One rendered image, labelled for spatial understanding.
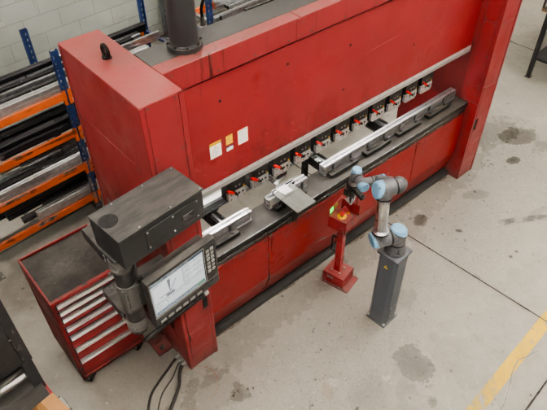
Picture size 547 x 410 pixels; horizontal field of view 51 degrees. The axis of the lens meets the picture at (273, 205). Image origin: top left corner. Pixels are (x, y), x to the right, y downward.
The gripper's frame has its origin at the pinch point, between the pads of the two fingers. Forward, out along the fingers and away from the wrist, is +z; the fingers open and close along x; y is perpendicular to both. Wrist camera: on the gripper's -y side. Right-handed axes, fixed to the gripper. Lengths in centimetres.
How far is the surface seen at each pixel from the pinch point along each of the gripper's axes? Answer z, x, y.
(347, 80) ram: -81, -26, 34
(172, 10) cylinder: -163, 94, 80
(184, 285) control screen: -55, 161, 18
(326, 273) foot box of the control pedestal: 74, 14, 2
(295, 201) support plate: -13.8, 36.2, 27.7
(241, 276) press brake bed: 35, 84, 39
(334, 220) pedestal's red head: 9.0, 15.1, 4.7
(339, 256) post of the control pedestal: 53, 8, -3
